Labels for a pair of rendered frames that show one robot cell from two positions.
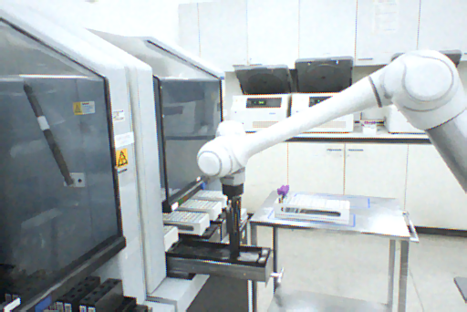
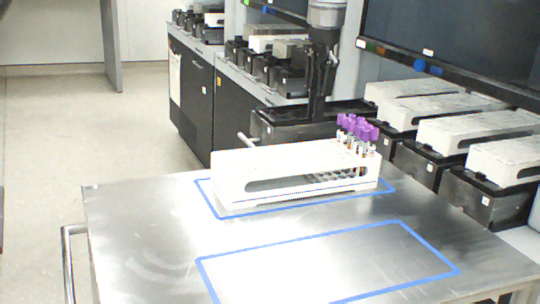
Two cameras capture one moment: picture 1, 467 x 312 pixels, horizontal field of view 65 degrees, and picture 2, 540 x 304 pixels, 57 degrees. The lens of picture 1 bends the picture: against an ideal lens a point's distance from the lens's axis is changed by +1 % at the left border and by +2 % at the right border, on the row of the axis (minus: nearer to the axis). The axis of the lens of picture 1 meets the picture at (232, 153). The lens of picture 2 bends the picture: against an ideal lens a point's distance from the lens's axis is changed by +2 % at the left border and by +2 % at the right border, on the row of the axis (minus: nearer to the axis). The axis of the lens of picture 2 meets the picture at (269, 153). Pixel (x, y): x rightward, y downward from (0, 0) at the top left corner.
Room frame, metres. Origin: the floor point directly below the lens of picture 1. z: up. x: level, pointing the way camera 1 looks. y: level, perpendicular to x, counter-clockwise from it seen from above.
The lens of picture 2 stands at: (1.99, -0.92, 1.23)
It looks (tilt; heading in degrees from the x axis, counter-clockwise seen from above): 24 degrees down; 136
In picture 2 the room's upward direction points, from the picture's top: 4 degrees clockwise
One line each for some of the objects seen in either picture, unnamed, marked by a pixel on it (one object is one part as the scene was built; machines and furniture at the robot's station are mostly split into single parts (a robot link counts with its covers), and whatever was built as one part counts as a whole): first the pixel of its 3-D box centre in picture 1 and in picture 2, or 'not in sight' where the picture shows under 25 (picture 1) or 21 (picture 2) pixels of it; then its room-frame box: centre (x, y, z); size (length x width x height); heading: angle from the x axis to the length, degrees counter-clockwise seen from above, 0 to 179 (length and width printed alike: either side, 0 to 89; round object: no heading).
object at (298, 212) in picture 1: (311, 209); (296, 170); (1.45, -0.32, 0.85); 0.30 x 0.10 x 0.06; 71
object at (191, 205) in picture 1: (186, 210); (479, 133); (1.54, 0.21, 0.83); 0.30 x 0.10 x 0.06; 73
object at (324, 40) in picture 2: (233, 195); (322, 46); (1.20, 0.00, 1.00); 0.08 x 0.07 x 0.09; 163
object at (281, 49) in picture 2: not in sight; (281, 50); (0.69, 0.37, 0.85); 0.12 x 0.02 x 0.06; 164
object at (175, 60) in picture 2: not in sight; (172, 76); (-0.48, 0.63, 0.43); 0.27 x 0.02 x 0.36; 163
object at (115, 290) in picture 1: (107, 302); (301, 59); (0.83, 0.32, 0.85); 0.12 x 0.02 x 0.06; 163
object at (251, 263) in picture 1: (181, 254); (362, 116); (1.21, 0.19, 0.78); 0.73 x 0.14 x 0.09; 73
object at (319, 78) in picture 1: (323, 94); not in sight; (3.60, -0.91, 1.24); 0.62 x 0.56 x 0.69; 163
